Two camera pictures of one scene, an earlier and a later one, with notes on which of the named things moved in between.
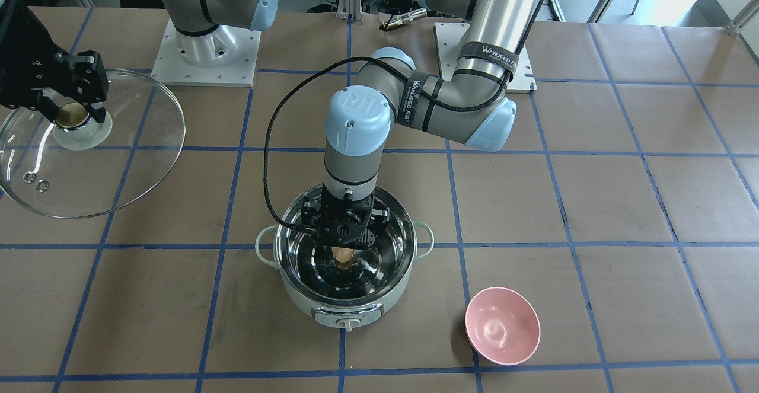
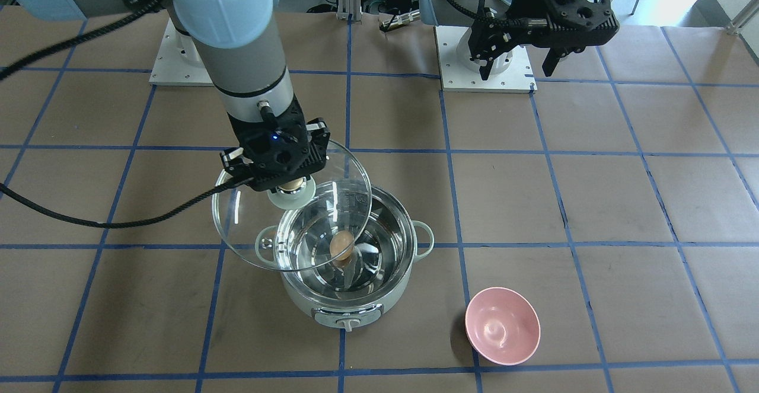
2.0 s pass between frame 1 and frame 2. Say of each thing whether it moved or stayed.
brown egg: stayed
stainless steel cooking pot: stayed
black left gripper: moved
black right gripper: moved
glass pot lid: moved
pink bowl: stayed
